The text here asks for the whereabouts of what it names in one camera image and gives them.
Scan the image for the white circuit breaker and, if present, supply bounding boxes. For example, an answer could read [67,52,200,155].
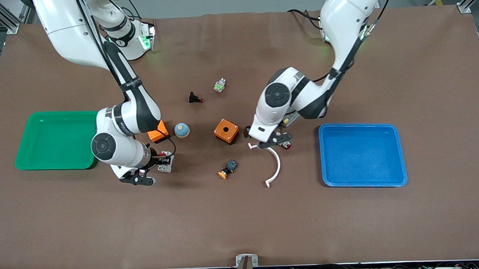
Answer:
[156,151,175,173]

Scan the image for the orange button box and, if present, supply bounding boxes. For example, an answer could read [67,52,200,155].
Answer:
[213,118,240,146]

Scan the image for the orange black rectangular module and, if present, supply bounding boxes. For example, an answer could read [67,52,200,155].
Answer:
[147,120,171,144]

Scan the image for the perforated metal power supply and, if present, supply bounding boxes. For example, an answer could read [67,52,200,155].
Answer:
[280,107,301,128]

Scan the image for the white curved pipe clamp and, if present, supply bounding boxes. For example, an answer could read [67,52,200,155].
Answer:
[248,142,282,189]

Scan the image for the blue dome knob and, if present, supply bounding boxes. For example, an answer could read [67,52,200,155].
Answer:
[174,123,191,139]

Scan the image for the orange blue push button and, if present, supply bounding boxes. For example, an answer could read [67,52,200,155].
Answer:
[218,159,238,180]

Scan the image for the green plastic tray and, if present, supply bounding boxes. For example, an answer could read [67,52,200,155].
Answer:
[13,110,102,172]

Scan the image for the blue plastic tray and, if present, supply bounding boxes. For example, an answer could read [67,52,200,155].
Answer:
[318,121,408,190]

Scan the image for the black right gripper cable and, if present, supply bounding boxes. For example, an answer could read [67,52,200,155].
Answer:
[160,136,177,158]

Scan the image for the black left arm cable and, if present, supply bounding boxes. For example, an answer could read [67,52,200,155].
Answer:
[309,0,393,85]

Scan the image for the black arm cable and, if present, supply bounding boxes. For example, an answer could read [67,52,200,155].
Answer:
[309,0,393,85]
[73,0,121,83]

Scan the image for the black table cable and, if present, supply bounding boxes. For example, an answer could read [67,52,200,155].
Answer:
[287,8,323,31]

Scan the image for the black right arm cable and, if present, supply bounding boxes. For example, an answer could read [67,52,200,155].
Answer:
[73,0,121,83]

